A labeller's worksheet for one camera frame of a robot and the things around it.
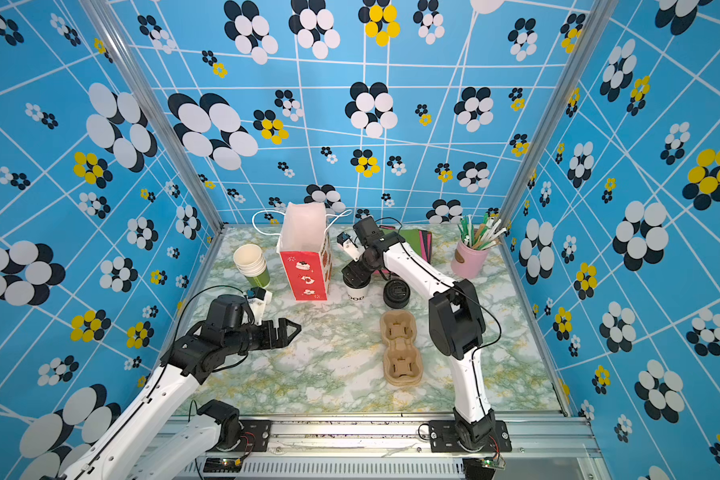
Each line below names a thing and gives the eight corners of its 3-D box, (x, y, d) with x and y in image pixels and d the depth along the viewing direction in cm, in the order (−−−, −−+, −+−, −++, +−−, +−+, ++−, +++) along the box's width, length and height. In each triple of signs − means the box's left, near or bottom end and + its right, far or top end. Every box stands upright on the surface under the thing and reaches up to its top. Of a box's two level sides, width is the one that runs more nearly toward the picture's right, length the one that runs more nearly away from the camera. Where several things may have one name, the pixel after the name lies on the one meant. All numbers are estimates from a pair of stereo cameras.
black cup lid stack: (383, 308, 99) (384, 299, 94) (383, 288, 103) (383, 279, 99) (409, 308, 99) (411, 299, 94) (407, 288, 103) (409, 279, 99)
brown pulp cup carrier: (382, 389, 83) (382, 382, 77) (380, 320, 96) (380, 310, 91) (421, 389, 83) (425, 382, 77) (414, 320, 96) (417, 310, 91)
